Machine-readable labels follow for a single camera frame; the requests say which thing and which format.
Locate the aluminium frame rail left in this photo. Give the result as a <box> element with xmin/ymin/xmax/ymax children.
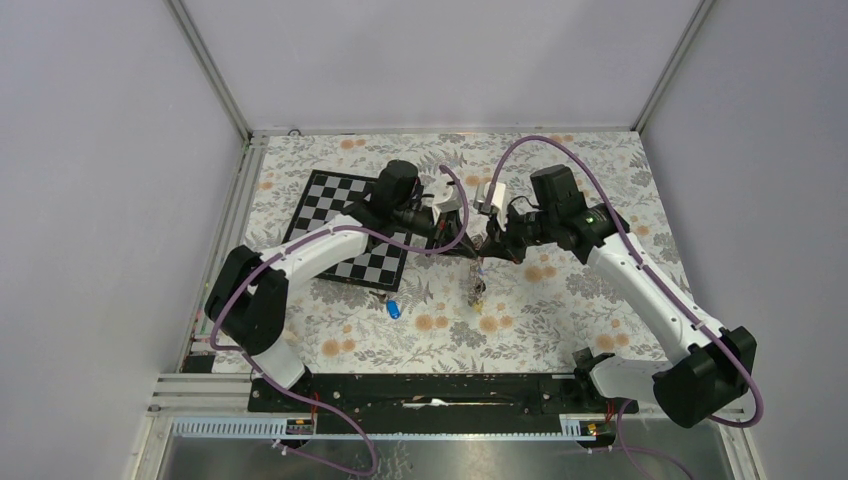
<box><xmin>173</xmin><ymin>130</ymin><xmax>268</xmax><ymax>373</ymax></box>

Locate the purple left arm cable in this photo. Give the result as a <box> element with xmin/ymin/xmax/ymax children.
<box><xmin>208</xmin><ymin>164</ymin><xmax>472</xmax><ymax>477</ymax></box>

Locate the metal keyring chain with keys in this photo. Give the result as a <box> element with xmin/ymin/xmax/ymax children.
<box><xmin>465</xmin><ymin>254</ymin><xmax>488</xmax><ymax>313</ymax></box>

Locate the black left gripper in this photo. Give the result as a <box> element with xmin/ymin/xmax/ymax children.
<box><xmin>394</xmin><ymin>202</ymin><xmax>478</xmax><ymax>260</ymax></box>

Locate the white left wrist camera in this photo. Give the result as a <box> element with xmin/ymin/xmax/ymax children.
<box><xmin>430</xmin><ymin>180</ymin><xmax>464</xmax><ymax>224</ymax></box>

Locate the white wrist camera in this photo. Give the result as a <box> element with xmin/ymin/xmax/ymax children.
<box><xmin>473</xmin><ymin>181</ymin><xmax>508</xmax><ymax>215</ymax></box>
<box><xmin>430</xmin><ymin>180</ymin><xmax>464</xmax><ymax>224</ymax></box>

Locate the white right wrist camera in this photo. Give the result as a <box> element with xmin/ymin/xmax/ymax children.
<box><xmin>473</xmin><ymin>181</ymin><xmax>508</xmax><ymax>215</ymax></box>

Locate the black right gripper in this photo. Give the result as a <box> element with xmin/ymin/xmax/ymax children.
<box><xmin>478</xmin><ymin>201</ymin><xmax>558</xmax><ymax>265</ymax></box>

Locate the floral patterned table mat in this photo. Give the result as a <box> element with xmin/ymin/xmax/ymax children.
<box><xmin>243</xmin><ymin>132</ymin><xmax>688</xmax><ymax>373</ymax></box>

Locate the black white checkerboard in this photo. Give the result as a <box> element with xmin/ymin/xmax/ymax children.
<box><xmin>283</xmin><ymin>170</ymin><xmax>425</xmax><ymax>293</ymax></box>

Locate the grey slotted cable duct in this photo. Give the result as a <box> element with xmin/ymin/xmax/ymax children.
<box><xmin>172</xmin><ymin>415</ymin><xmax>597</xmax><ymax>442</ymax></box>

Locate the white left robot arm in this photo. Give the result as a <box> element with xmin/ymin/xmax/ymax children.
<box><xmin>203</xmin><ymin>160</ymin><xmax>474</xmax><ymax>411</ymax></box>

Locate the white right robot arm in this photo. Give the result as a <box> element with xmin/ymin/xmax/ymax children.
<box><xmin>474</xmin><ymin>165</ymin><xmax>757</xmax><ymax>428</ymax></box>

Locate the blue key tag with key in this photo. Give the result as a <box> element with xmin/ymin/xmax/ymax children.
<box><xmin>371</xmin><ymin>291</ymin><xmax>402</xmax><ymax>320</ymax></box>

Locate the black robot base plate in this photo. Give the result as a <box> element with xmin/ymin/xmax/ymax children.
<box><xmin>247</xmin><ymin>373</ymin><xmax>639</xmax><ymax>428</ymax></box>

